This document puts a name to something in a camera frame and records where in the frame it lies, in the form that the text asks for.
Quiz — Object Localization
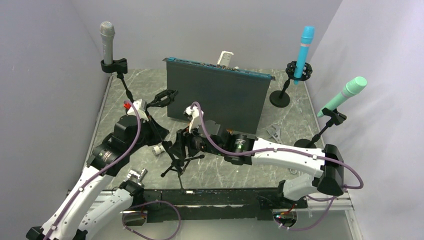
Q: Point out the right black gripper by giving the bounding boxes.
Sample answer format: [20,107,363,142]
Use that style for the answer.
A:
[168,119,225,160]

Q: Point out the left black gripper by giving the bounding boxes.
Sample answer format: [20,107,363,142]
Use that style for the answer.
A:
[127,114,170,154]

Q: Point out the black tripod shock-mount stand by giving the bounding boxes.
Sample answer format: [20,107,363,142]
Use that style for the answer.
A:
[145,88,206,195]

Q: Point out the grey microphone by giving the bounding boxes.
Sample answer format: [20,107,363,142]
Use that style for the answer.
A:
[99,21,115,65]

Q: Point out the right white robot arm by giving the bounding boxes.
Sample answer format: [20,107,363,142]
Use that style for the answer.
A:
[163,120,345,208]

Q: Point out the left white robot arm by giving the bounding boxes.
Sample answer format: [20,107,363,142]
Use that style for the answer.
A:
[25,115,170,240]

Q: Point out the black round-base clip stand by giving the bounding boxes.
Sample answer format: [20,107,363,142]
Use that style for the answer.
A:
[100,58,134,103]

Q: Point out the black clip stand right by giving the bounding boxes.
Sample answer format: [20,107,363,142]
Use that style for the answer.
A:
[294,107,347,149]

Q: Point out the blue microphone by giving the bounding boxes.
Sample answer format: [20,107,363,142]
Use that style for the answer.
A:
[293,26,315,78]

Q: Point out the mint green microphone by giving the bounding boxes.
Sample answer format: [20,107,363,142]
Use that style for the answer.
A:
[317,76,368,118]

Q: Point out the white plastic faucet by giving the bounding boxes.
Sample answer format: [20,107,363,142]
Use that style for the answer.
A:
[152,144,165,156]

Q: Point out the chrome metal faucet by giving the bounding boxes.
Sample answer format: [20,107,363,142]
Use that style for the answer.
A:
[124,168,148,187]

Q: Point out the dark grey upright panel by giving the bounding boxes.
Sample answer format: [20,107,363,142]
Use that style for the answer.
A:
[164,57,276,134]

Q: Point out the white object behind panel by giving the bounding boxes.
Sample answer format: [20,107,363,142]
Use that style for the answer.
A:
[217,50,234,67]

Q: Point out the adjustable wrench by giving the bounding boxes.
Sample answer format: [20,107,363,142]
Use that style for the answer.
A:
[267,124,283,144]

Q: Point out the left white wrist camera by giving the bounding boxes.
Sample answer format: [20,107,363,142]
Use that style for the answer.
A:
[123,99,148,121]

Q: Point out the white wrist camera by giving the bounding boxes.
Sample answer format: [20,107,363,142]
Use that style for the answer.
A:
[183,105,203,134]
[123,99,148,121]

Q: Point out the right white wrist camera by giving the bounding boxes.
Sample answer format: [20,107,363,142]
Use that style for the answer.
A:
[183,105,203,134]

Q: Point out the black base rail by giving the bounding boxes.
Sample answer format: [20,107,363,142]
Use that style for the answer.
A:
[143,187,293,223]

